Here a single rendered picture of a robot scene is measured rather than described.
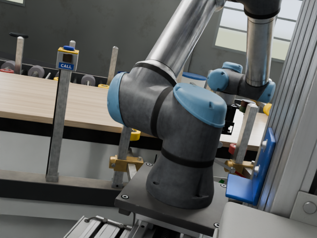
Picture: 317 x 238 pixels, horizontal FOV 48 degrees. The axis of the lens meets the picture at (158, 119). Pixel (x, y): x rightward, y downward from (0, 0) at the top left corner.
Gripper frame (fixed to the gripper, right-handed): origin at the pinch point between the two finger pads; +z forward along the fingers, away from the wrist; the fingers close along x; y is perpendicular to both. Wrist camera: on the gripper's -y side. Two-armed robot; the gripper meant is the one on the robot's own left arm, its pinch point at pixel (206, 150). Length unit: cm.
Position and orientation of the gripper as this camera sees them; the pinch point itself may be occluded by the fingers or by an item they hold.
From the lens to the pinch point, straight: 143.0
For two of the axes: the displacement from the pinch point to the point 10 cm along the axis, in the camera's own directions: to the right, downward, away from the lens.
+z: -2.0, 9.4, 2.7
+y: 9.7, 1.4, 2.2
